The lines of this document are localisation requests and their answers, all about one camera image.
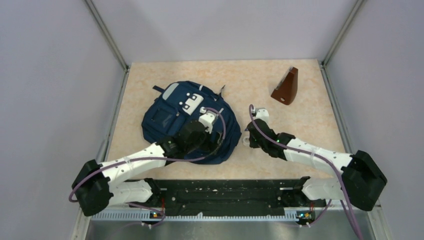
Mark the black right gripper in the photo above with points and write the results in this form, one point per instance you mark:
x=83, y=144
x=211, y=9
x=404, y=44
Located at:
x=252, y=143

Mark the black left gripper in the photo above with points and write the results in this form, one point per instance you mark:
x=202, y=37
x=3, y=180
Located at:
x=210, y=146

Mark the clear tape roll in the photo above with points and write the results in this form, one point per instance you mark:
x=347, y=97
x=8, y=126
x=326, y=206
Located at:
x=246, y=141

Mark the navy blue student backpack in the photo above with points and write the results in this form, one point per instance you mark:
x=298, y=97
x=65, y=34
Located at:
x=178, y=105

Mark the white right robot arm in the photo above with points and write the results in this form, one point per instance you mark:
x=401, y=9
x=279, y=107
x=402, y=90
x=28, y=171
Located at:
x=354, y=178

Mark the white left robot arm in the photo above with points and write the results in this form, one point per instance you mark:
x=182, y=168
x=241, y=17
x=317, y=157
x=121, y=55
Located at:
x=99, y=185

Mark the brown wooden metronome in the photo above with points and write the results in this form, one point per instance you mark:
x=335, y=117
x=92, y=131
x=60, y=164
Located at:
x=286, y=90

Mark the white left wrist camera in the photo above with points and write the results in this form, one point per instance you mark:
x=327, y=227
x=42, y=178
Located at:
x=208, y=116

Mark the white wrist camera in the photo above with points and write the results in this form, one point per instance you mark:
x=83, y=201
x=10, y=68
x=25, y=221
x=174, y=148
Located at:
x=208, y=116
x=260, y=113

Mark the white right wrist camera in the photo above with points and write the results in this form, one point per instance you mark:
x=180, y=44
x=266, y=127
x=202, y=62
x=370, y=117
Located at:
x=260, y=113

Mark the aluminium frame rail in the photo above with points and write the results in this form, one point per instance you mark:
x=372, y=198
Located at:
x=232, y=217

